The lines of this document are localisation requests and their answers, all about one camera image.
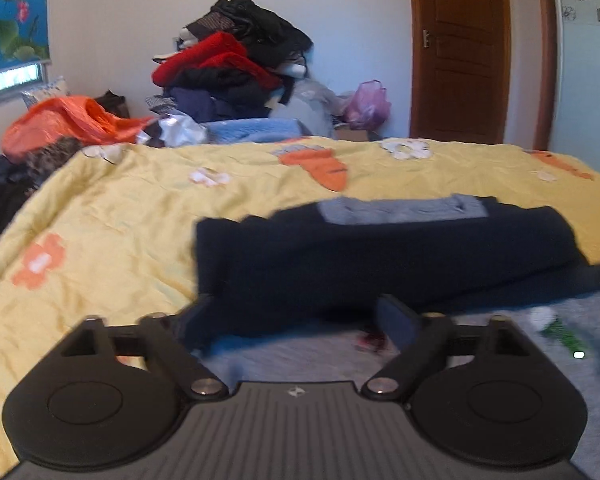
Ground silvery plastic wrap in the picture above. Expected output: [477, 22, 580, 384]
[136, 114, 209, 149]

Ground navy garment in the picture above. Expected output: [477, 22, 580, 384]
[165, 87, 277, 124]

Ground clear plastic bag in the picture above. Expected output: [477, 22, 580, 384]
[283, 77, 352, 139]

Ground black garment with straps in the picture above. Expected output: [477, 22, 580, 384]
[185, 0, 314, 70]

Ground brown wooden door frame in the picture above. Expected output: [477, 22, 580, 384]
[502, 0, 564, 152]

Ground black jacket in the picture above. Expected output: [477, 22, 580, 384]
[171, 66, 272, 107]

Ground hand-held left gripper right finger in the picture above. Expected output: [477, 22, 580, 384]
[362, 293, 532, 401]

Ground pink plastic bag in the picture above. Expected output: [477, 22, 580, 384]
[342, 79, 392, 131]

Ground dark clothes heap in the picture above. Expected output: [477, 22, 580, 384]
[0, 152, 47, 261]

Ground grey and navy sweater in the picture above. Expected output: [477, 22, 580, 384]
[178, 193, 600, 473]

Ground yellow floral bedspread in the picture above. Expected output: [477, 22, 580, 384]
[0, 136, 600, 480]

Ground patterned pillow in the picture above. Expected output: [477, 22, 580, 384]
[20, 77, 72, 109]

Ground window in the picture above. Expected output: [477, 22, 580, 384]
[0, 61, 49, 107]

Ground brown wooden door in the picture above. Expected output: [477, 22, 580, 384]
[408, 0, 512, 144]

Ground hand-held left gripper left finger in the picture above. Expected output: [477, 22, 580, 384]
[61, 293, 229, 400]

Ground leopard print cloth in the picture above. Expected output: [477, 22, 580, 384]
[24, 136, 87, 188]

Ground cardboard box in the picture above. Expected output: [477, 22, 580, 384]
[334, 127, 382, 142]

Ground orange cloth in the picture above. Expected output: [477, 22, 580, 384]
[2, 95, 157, 162]

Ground light blue blanket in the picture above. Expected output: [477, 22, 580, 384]
[199, 118, 315, 146]

